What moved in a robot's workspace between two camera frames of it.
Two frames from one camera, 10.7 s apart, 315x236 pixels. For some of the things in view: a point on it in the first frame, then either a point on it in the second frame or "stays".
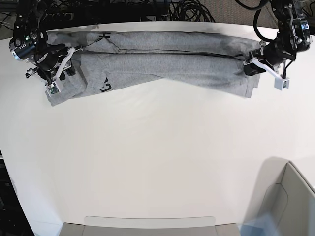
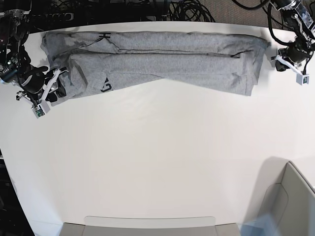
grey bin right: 286,199 stays
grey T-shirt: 109,60 stays
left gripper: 51,62 -> 36,84
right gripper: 274,56 -> 288,56
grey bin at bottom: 179,226 stays
